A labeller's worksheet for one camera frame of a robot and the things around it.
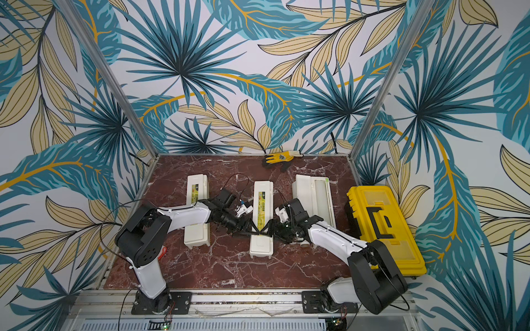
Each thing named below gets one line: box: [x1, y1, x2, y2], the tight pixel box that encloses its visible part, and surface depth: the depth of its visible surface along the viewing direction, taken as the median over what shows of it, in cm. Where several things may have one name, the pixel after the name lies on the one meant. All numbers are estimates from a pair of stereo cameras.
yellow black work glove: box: [262, 150, 304, 173], surface depth 119 cm
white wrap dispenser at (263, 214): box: [249, 180, 274, 260], surface depth 90 cm
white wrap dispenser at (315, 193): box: [291, 174, 337, 229], surface depth 98 cm
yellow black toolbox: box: [344, 185, 428, 277], surface depth 80 cm
